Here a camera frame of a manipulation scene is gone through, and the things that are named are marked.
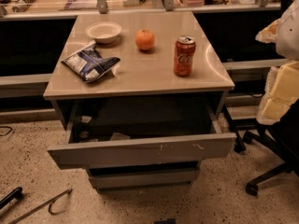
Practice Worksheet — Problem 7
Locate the black cable on floor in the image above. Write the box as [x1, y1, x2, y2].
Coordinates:
[0, 125, 14, 138]

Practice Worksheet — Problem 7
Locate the grey top drawer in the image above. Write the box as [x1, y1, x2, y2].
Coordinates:
[48, 108, 236, 169]

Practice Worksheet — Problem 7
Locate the blue white chip bag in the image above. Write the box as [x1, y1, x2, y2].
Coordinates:
[62, 42, 121, 82]

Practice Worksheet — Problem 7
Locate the black office chair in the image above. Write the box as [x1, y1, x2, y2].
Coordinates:
[222, 101, 299, 196]

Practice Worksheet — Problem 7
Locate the grey drawer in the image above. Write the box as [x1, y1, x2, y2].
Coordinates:
[48, 108, 236, 169]
[89, 168, 199, 189]

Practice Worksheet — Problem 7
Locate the red cola can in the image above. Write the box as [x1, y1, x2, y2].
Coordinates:
[173, 35, 196, 77]

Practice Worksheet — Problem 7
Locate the black handle on floor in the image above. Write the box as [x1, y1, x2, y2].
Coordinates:
[0, 187, 23, 210]

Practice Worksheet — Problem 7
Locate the grey lower drawer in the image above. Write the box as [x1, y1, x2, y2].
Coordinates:
[89, 168, 199, 189]

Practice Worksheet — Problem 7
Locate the black coiled cable tool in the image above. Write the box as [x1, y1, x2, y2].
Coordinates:
[12, 0, 36, 13]

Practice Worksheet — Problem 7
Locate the grey drawer cabinet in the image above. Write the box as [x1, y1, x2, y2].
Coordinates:
[43, 11, 235, 192]

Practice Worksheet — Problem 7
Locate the white bowl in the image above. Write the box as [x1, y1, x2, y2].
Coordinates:
[86, 21, 122, 44]

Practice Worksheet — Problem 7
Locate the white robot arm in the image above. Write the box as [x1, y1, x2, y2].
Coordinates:
[255, 0, 299, 125]

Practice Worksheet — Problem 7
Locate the white paper in drawer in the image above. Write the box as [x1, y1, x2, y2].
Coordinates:
[110, 133, 129, 141]

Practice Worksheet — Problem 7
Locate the orange fruit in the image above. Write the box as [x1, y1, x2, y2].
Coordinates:
[135, 29, 155, 51]

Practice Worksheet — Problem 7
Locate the metal rod on floor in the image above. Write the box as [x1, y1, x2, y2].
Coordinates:
[8, 189, 72, 224]

